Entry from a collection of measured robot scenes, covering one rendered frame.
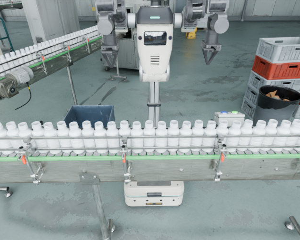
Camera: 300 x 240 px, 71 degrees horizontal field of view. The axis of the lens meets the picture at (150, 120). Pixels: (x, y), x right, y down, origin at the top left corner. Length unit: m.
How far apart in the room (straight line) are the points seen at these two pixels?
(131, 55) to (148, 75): 3.28
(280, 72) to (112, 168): 2.62
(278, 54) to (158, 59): 1.94
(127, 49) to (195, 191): 3.40
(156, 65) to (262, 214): 1.60
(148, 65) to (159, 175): 0.73
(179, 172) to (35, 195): 1.64
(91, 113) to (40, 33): 5.38
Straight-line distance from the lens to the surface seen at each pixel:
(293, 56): 3.23
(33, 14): 6.87
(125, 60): 4.83
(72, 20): 7.81
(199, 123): 1.04
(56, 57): 2.85
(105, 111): 1.63
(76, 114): 1.70
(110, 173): 1.14
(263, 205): 2.33
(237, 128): 1.07
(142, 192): 1.87
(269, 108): 2.79
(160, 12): 1.47
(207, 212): 2.11
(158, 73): 1.47
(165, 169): 1.11
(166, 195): 1.90
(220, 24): 0.92
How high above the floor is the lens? 1.71
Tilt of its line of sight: 33 degrees down
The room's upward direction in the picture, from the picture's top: straight up
